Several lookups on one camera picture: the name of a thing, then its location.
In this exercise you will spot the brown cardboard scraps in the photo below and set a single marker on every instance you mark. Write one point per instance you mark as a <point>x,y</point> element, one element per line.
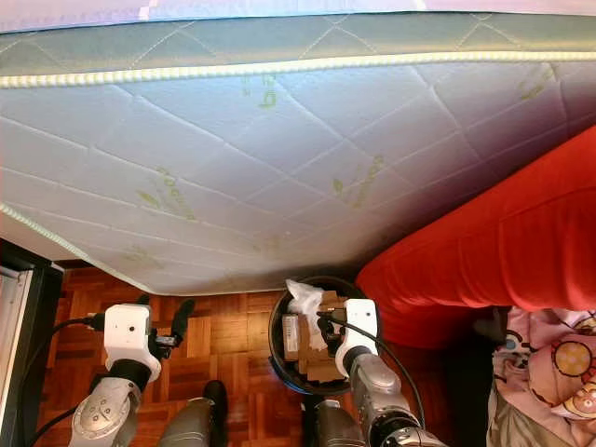
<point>312,358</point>

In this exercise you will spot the large red cushion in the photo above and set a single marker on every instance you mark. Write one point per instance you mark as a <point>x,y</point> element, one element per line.
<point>494,242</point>

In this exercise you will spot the grey left robot leg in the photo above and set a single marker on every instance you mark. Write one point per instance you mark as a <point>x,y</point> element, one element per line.
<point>196,419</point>

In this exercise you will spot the white crumpled tissue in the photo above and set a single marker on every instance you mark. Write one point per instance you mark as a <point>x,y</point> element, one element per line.
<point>305,300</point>

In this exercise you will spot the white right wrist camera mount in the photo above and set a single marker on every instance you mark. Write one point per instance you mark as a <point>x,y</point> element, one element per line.
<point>361,326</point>

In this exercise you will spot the black round waste bin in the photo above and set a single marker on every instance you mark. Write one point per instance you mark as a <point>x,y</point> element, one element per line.
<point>275,340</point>

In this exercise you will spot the black framed cabinet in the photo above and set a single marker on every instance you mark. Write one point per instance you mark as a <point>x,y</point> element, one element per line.
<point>47,372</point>

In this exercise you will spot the grey right robot leg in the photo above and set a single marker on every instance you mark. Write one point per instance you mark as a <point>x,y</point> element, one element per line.
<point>335,424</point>

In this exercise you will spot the pink cartoon bear blanket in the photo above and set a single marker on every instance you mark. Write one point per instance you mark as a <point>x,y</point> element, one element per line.
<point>549,372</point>

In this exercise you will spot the grey robot leg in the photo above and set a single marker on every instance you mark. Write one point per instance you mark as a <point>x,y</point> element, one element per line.
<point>335,424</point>
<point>196,419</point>

